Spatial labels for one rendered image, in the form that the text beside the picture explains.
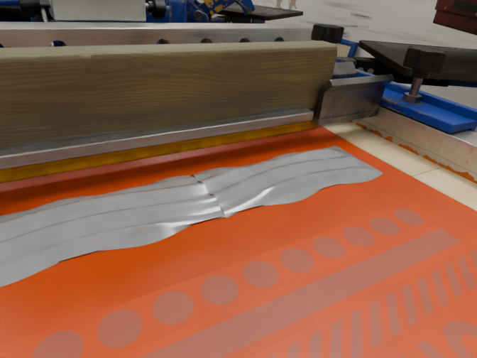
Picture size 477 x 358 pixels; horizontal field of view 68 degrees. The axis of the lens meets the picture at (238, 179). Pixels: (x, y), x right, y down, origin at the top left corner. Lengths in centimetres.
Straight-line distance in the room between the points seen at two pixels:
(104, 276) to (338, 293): 14
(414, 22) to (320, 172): 229
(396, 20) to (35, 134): 250
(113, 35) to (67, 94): 25
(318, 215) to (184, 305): 13
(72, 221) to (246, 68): 20
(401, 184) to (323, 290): 17
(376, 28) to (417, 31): 31
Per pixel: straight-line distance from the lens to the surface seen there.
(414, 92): 47
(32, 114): 30
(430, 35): 252
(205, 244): 25
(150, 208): 27
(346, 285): 24
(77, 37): 53
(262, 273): 23
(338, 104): 42
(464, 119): 45
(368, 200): 33
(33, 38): 52
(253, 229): 27
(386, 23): 271
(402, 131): 46
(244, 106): 35
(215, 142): 37
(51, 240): 26
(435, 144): 44
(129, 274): 23
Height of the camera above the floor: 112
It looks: 30 degrees down
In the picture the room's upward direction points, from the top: 5 degrees clockwise
